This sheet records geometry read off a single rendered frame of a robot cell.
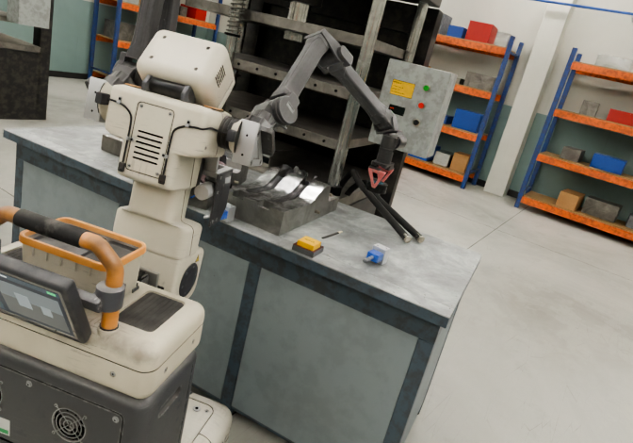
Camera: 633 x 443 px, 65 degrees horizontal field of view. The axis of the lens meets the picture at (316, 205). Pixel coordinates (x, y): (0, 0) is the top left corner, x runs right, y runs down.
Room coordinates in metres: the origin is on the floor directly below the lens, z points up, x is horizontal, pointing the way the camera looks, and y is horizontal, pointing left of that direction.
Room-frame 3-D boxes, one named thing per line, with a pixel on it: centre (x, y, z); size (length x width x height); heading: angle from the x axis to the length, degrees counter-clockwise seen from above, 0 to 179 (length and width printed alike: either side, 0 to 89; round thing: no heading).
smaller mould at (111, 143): (2.17, 0.88, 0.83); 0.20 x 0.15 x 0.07; 158
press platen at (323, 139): (2.97, 0.33, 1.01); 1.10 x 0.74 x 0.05; 68
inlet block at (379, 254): (1.56, -0.23, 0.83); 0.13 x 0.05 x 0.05; 149
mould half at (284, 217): (1.88, 0.13, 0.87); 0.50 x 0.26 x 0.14; 158
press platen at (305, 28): (2.98, 0.32, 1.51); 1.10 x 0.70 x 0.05; 68
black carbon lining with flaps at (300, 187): (1.87, 0.14, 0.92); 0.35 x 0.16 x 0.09; 158
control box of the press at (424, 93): (2.45, -0.34, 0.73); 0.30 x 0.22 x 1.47; 68
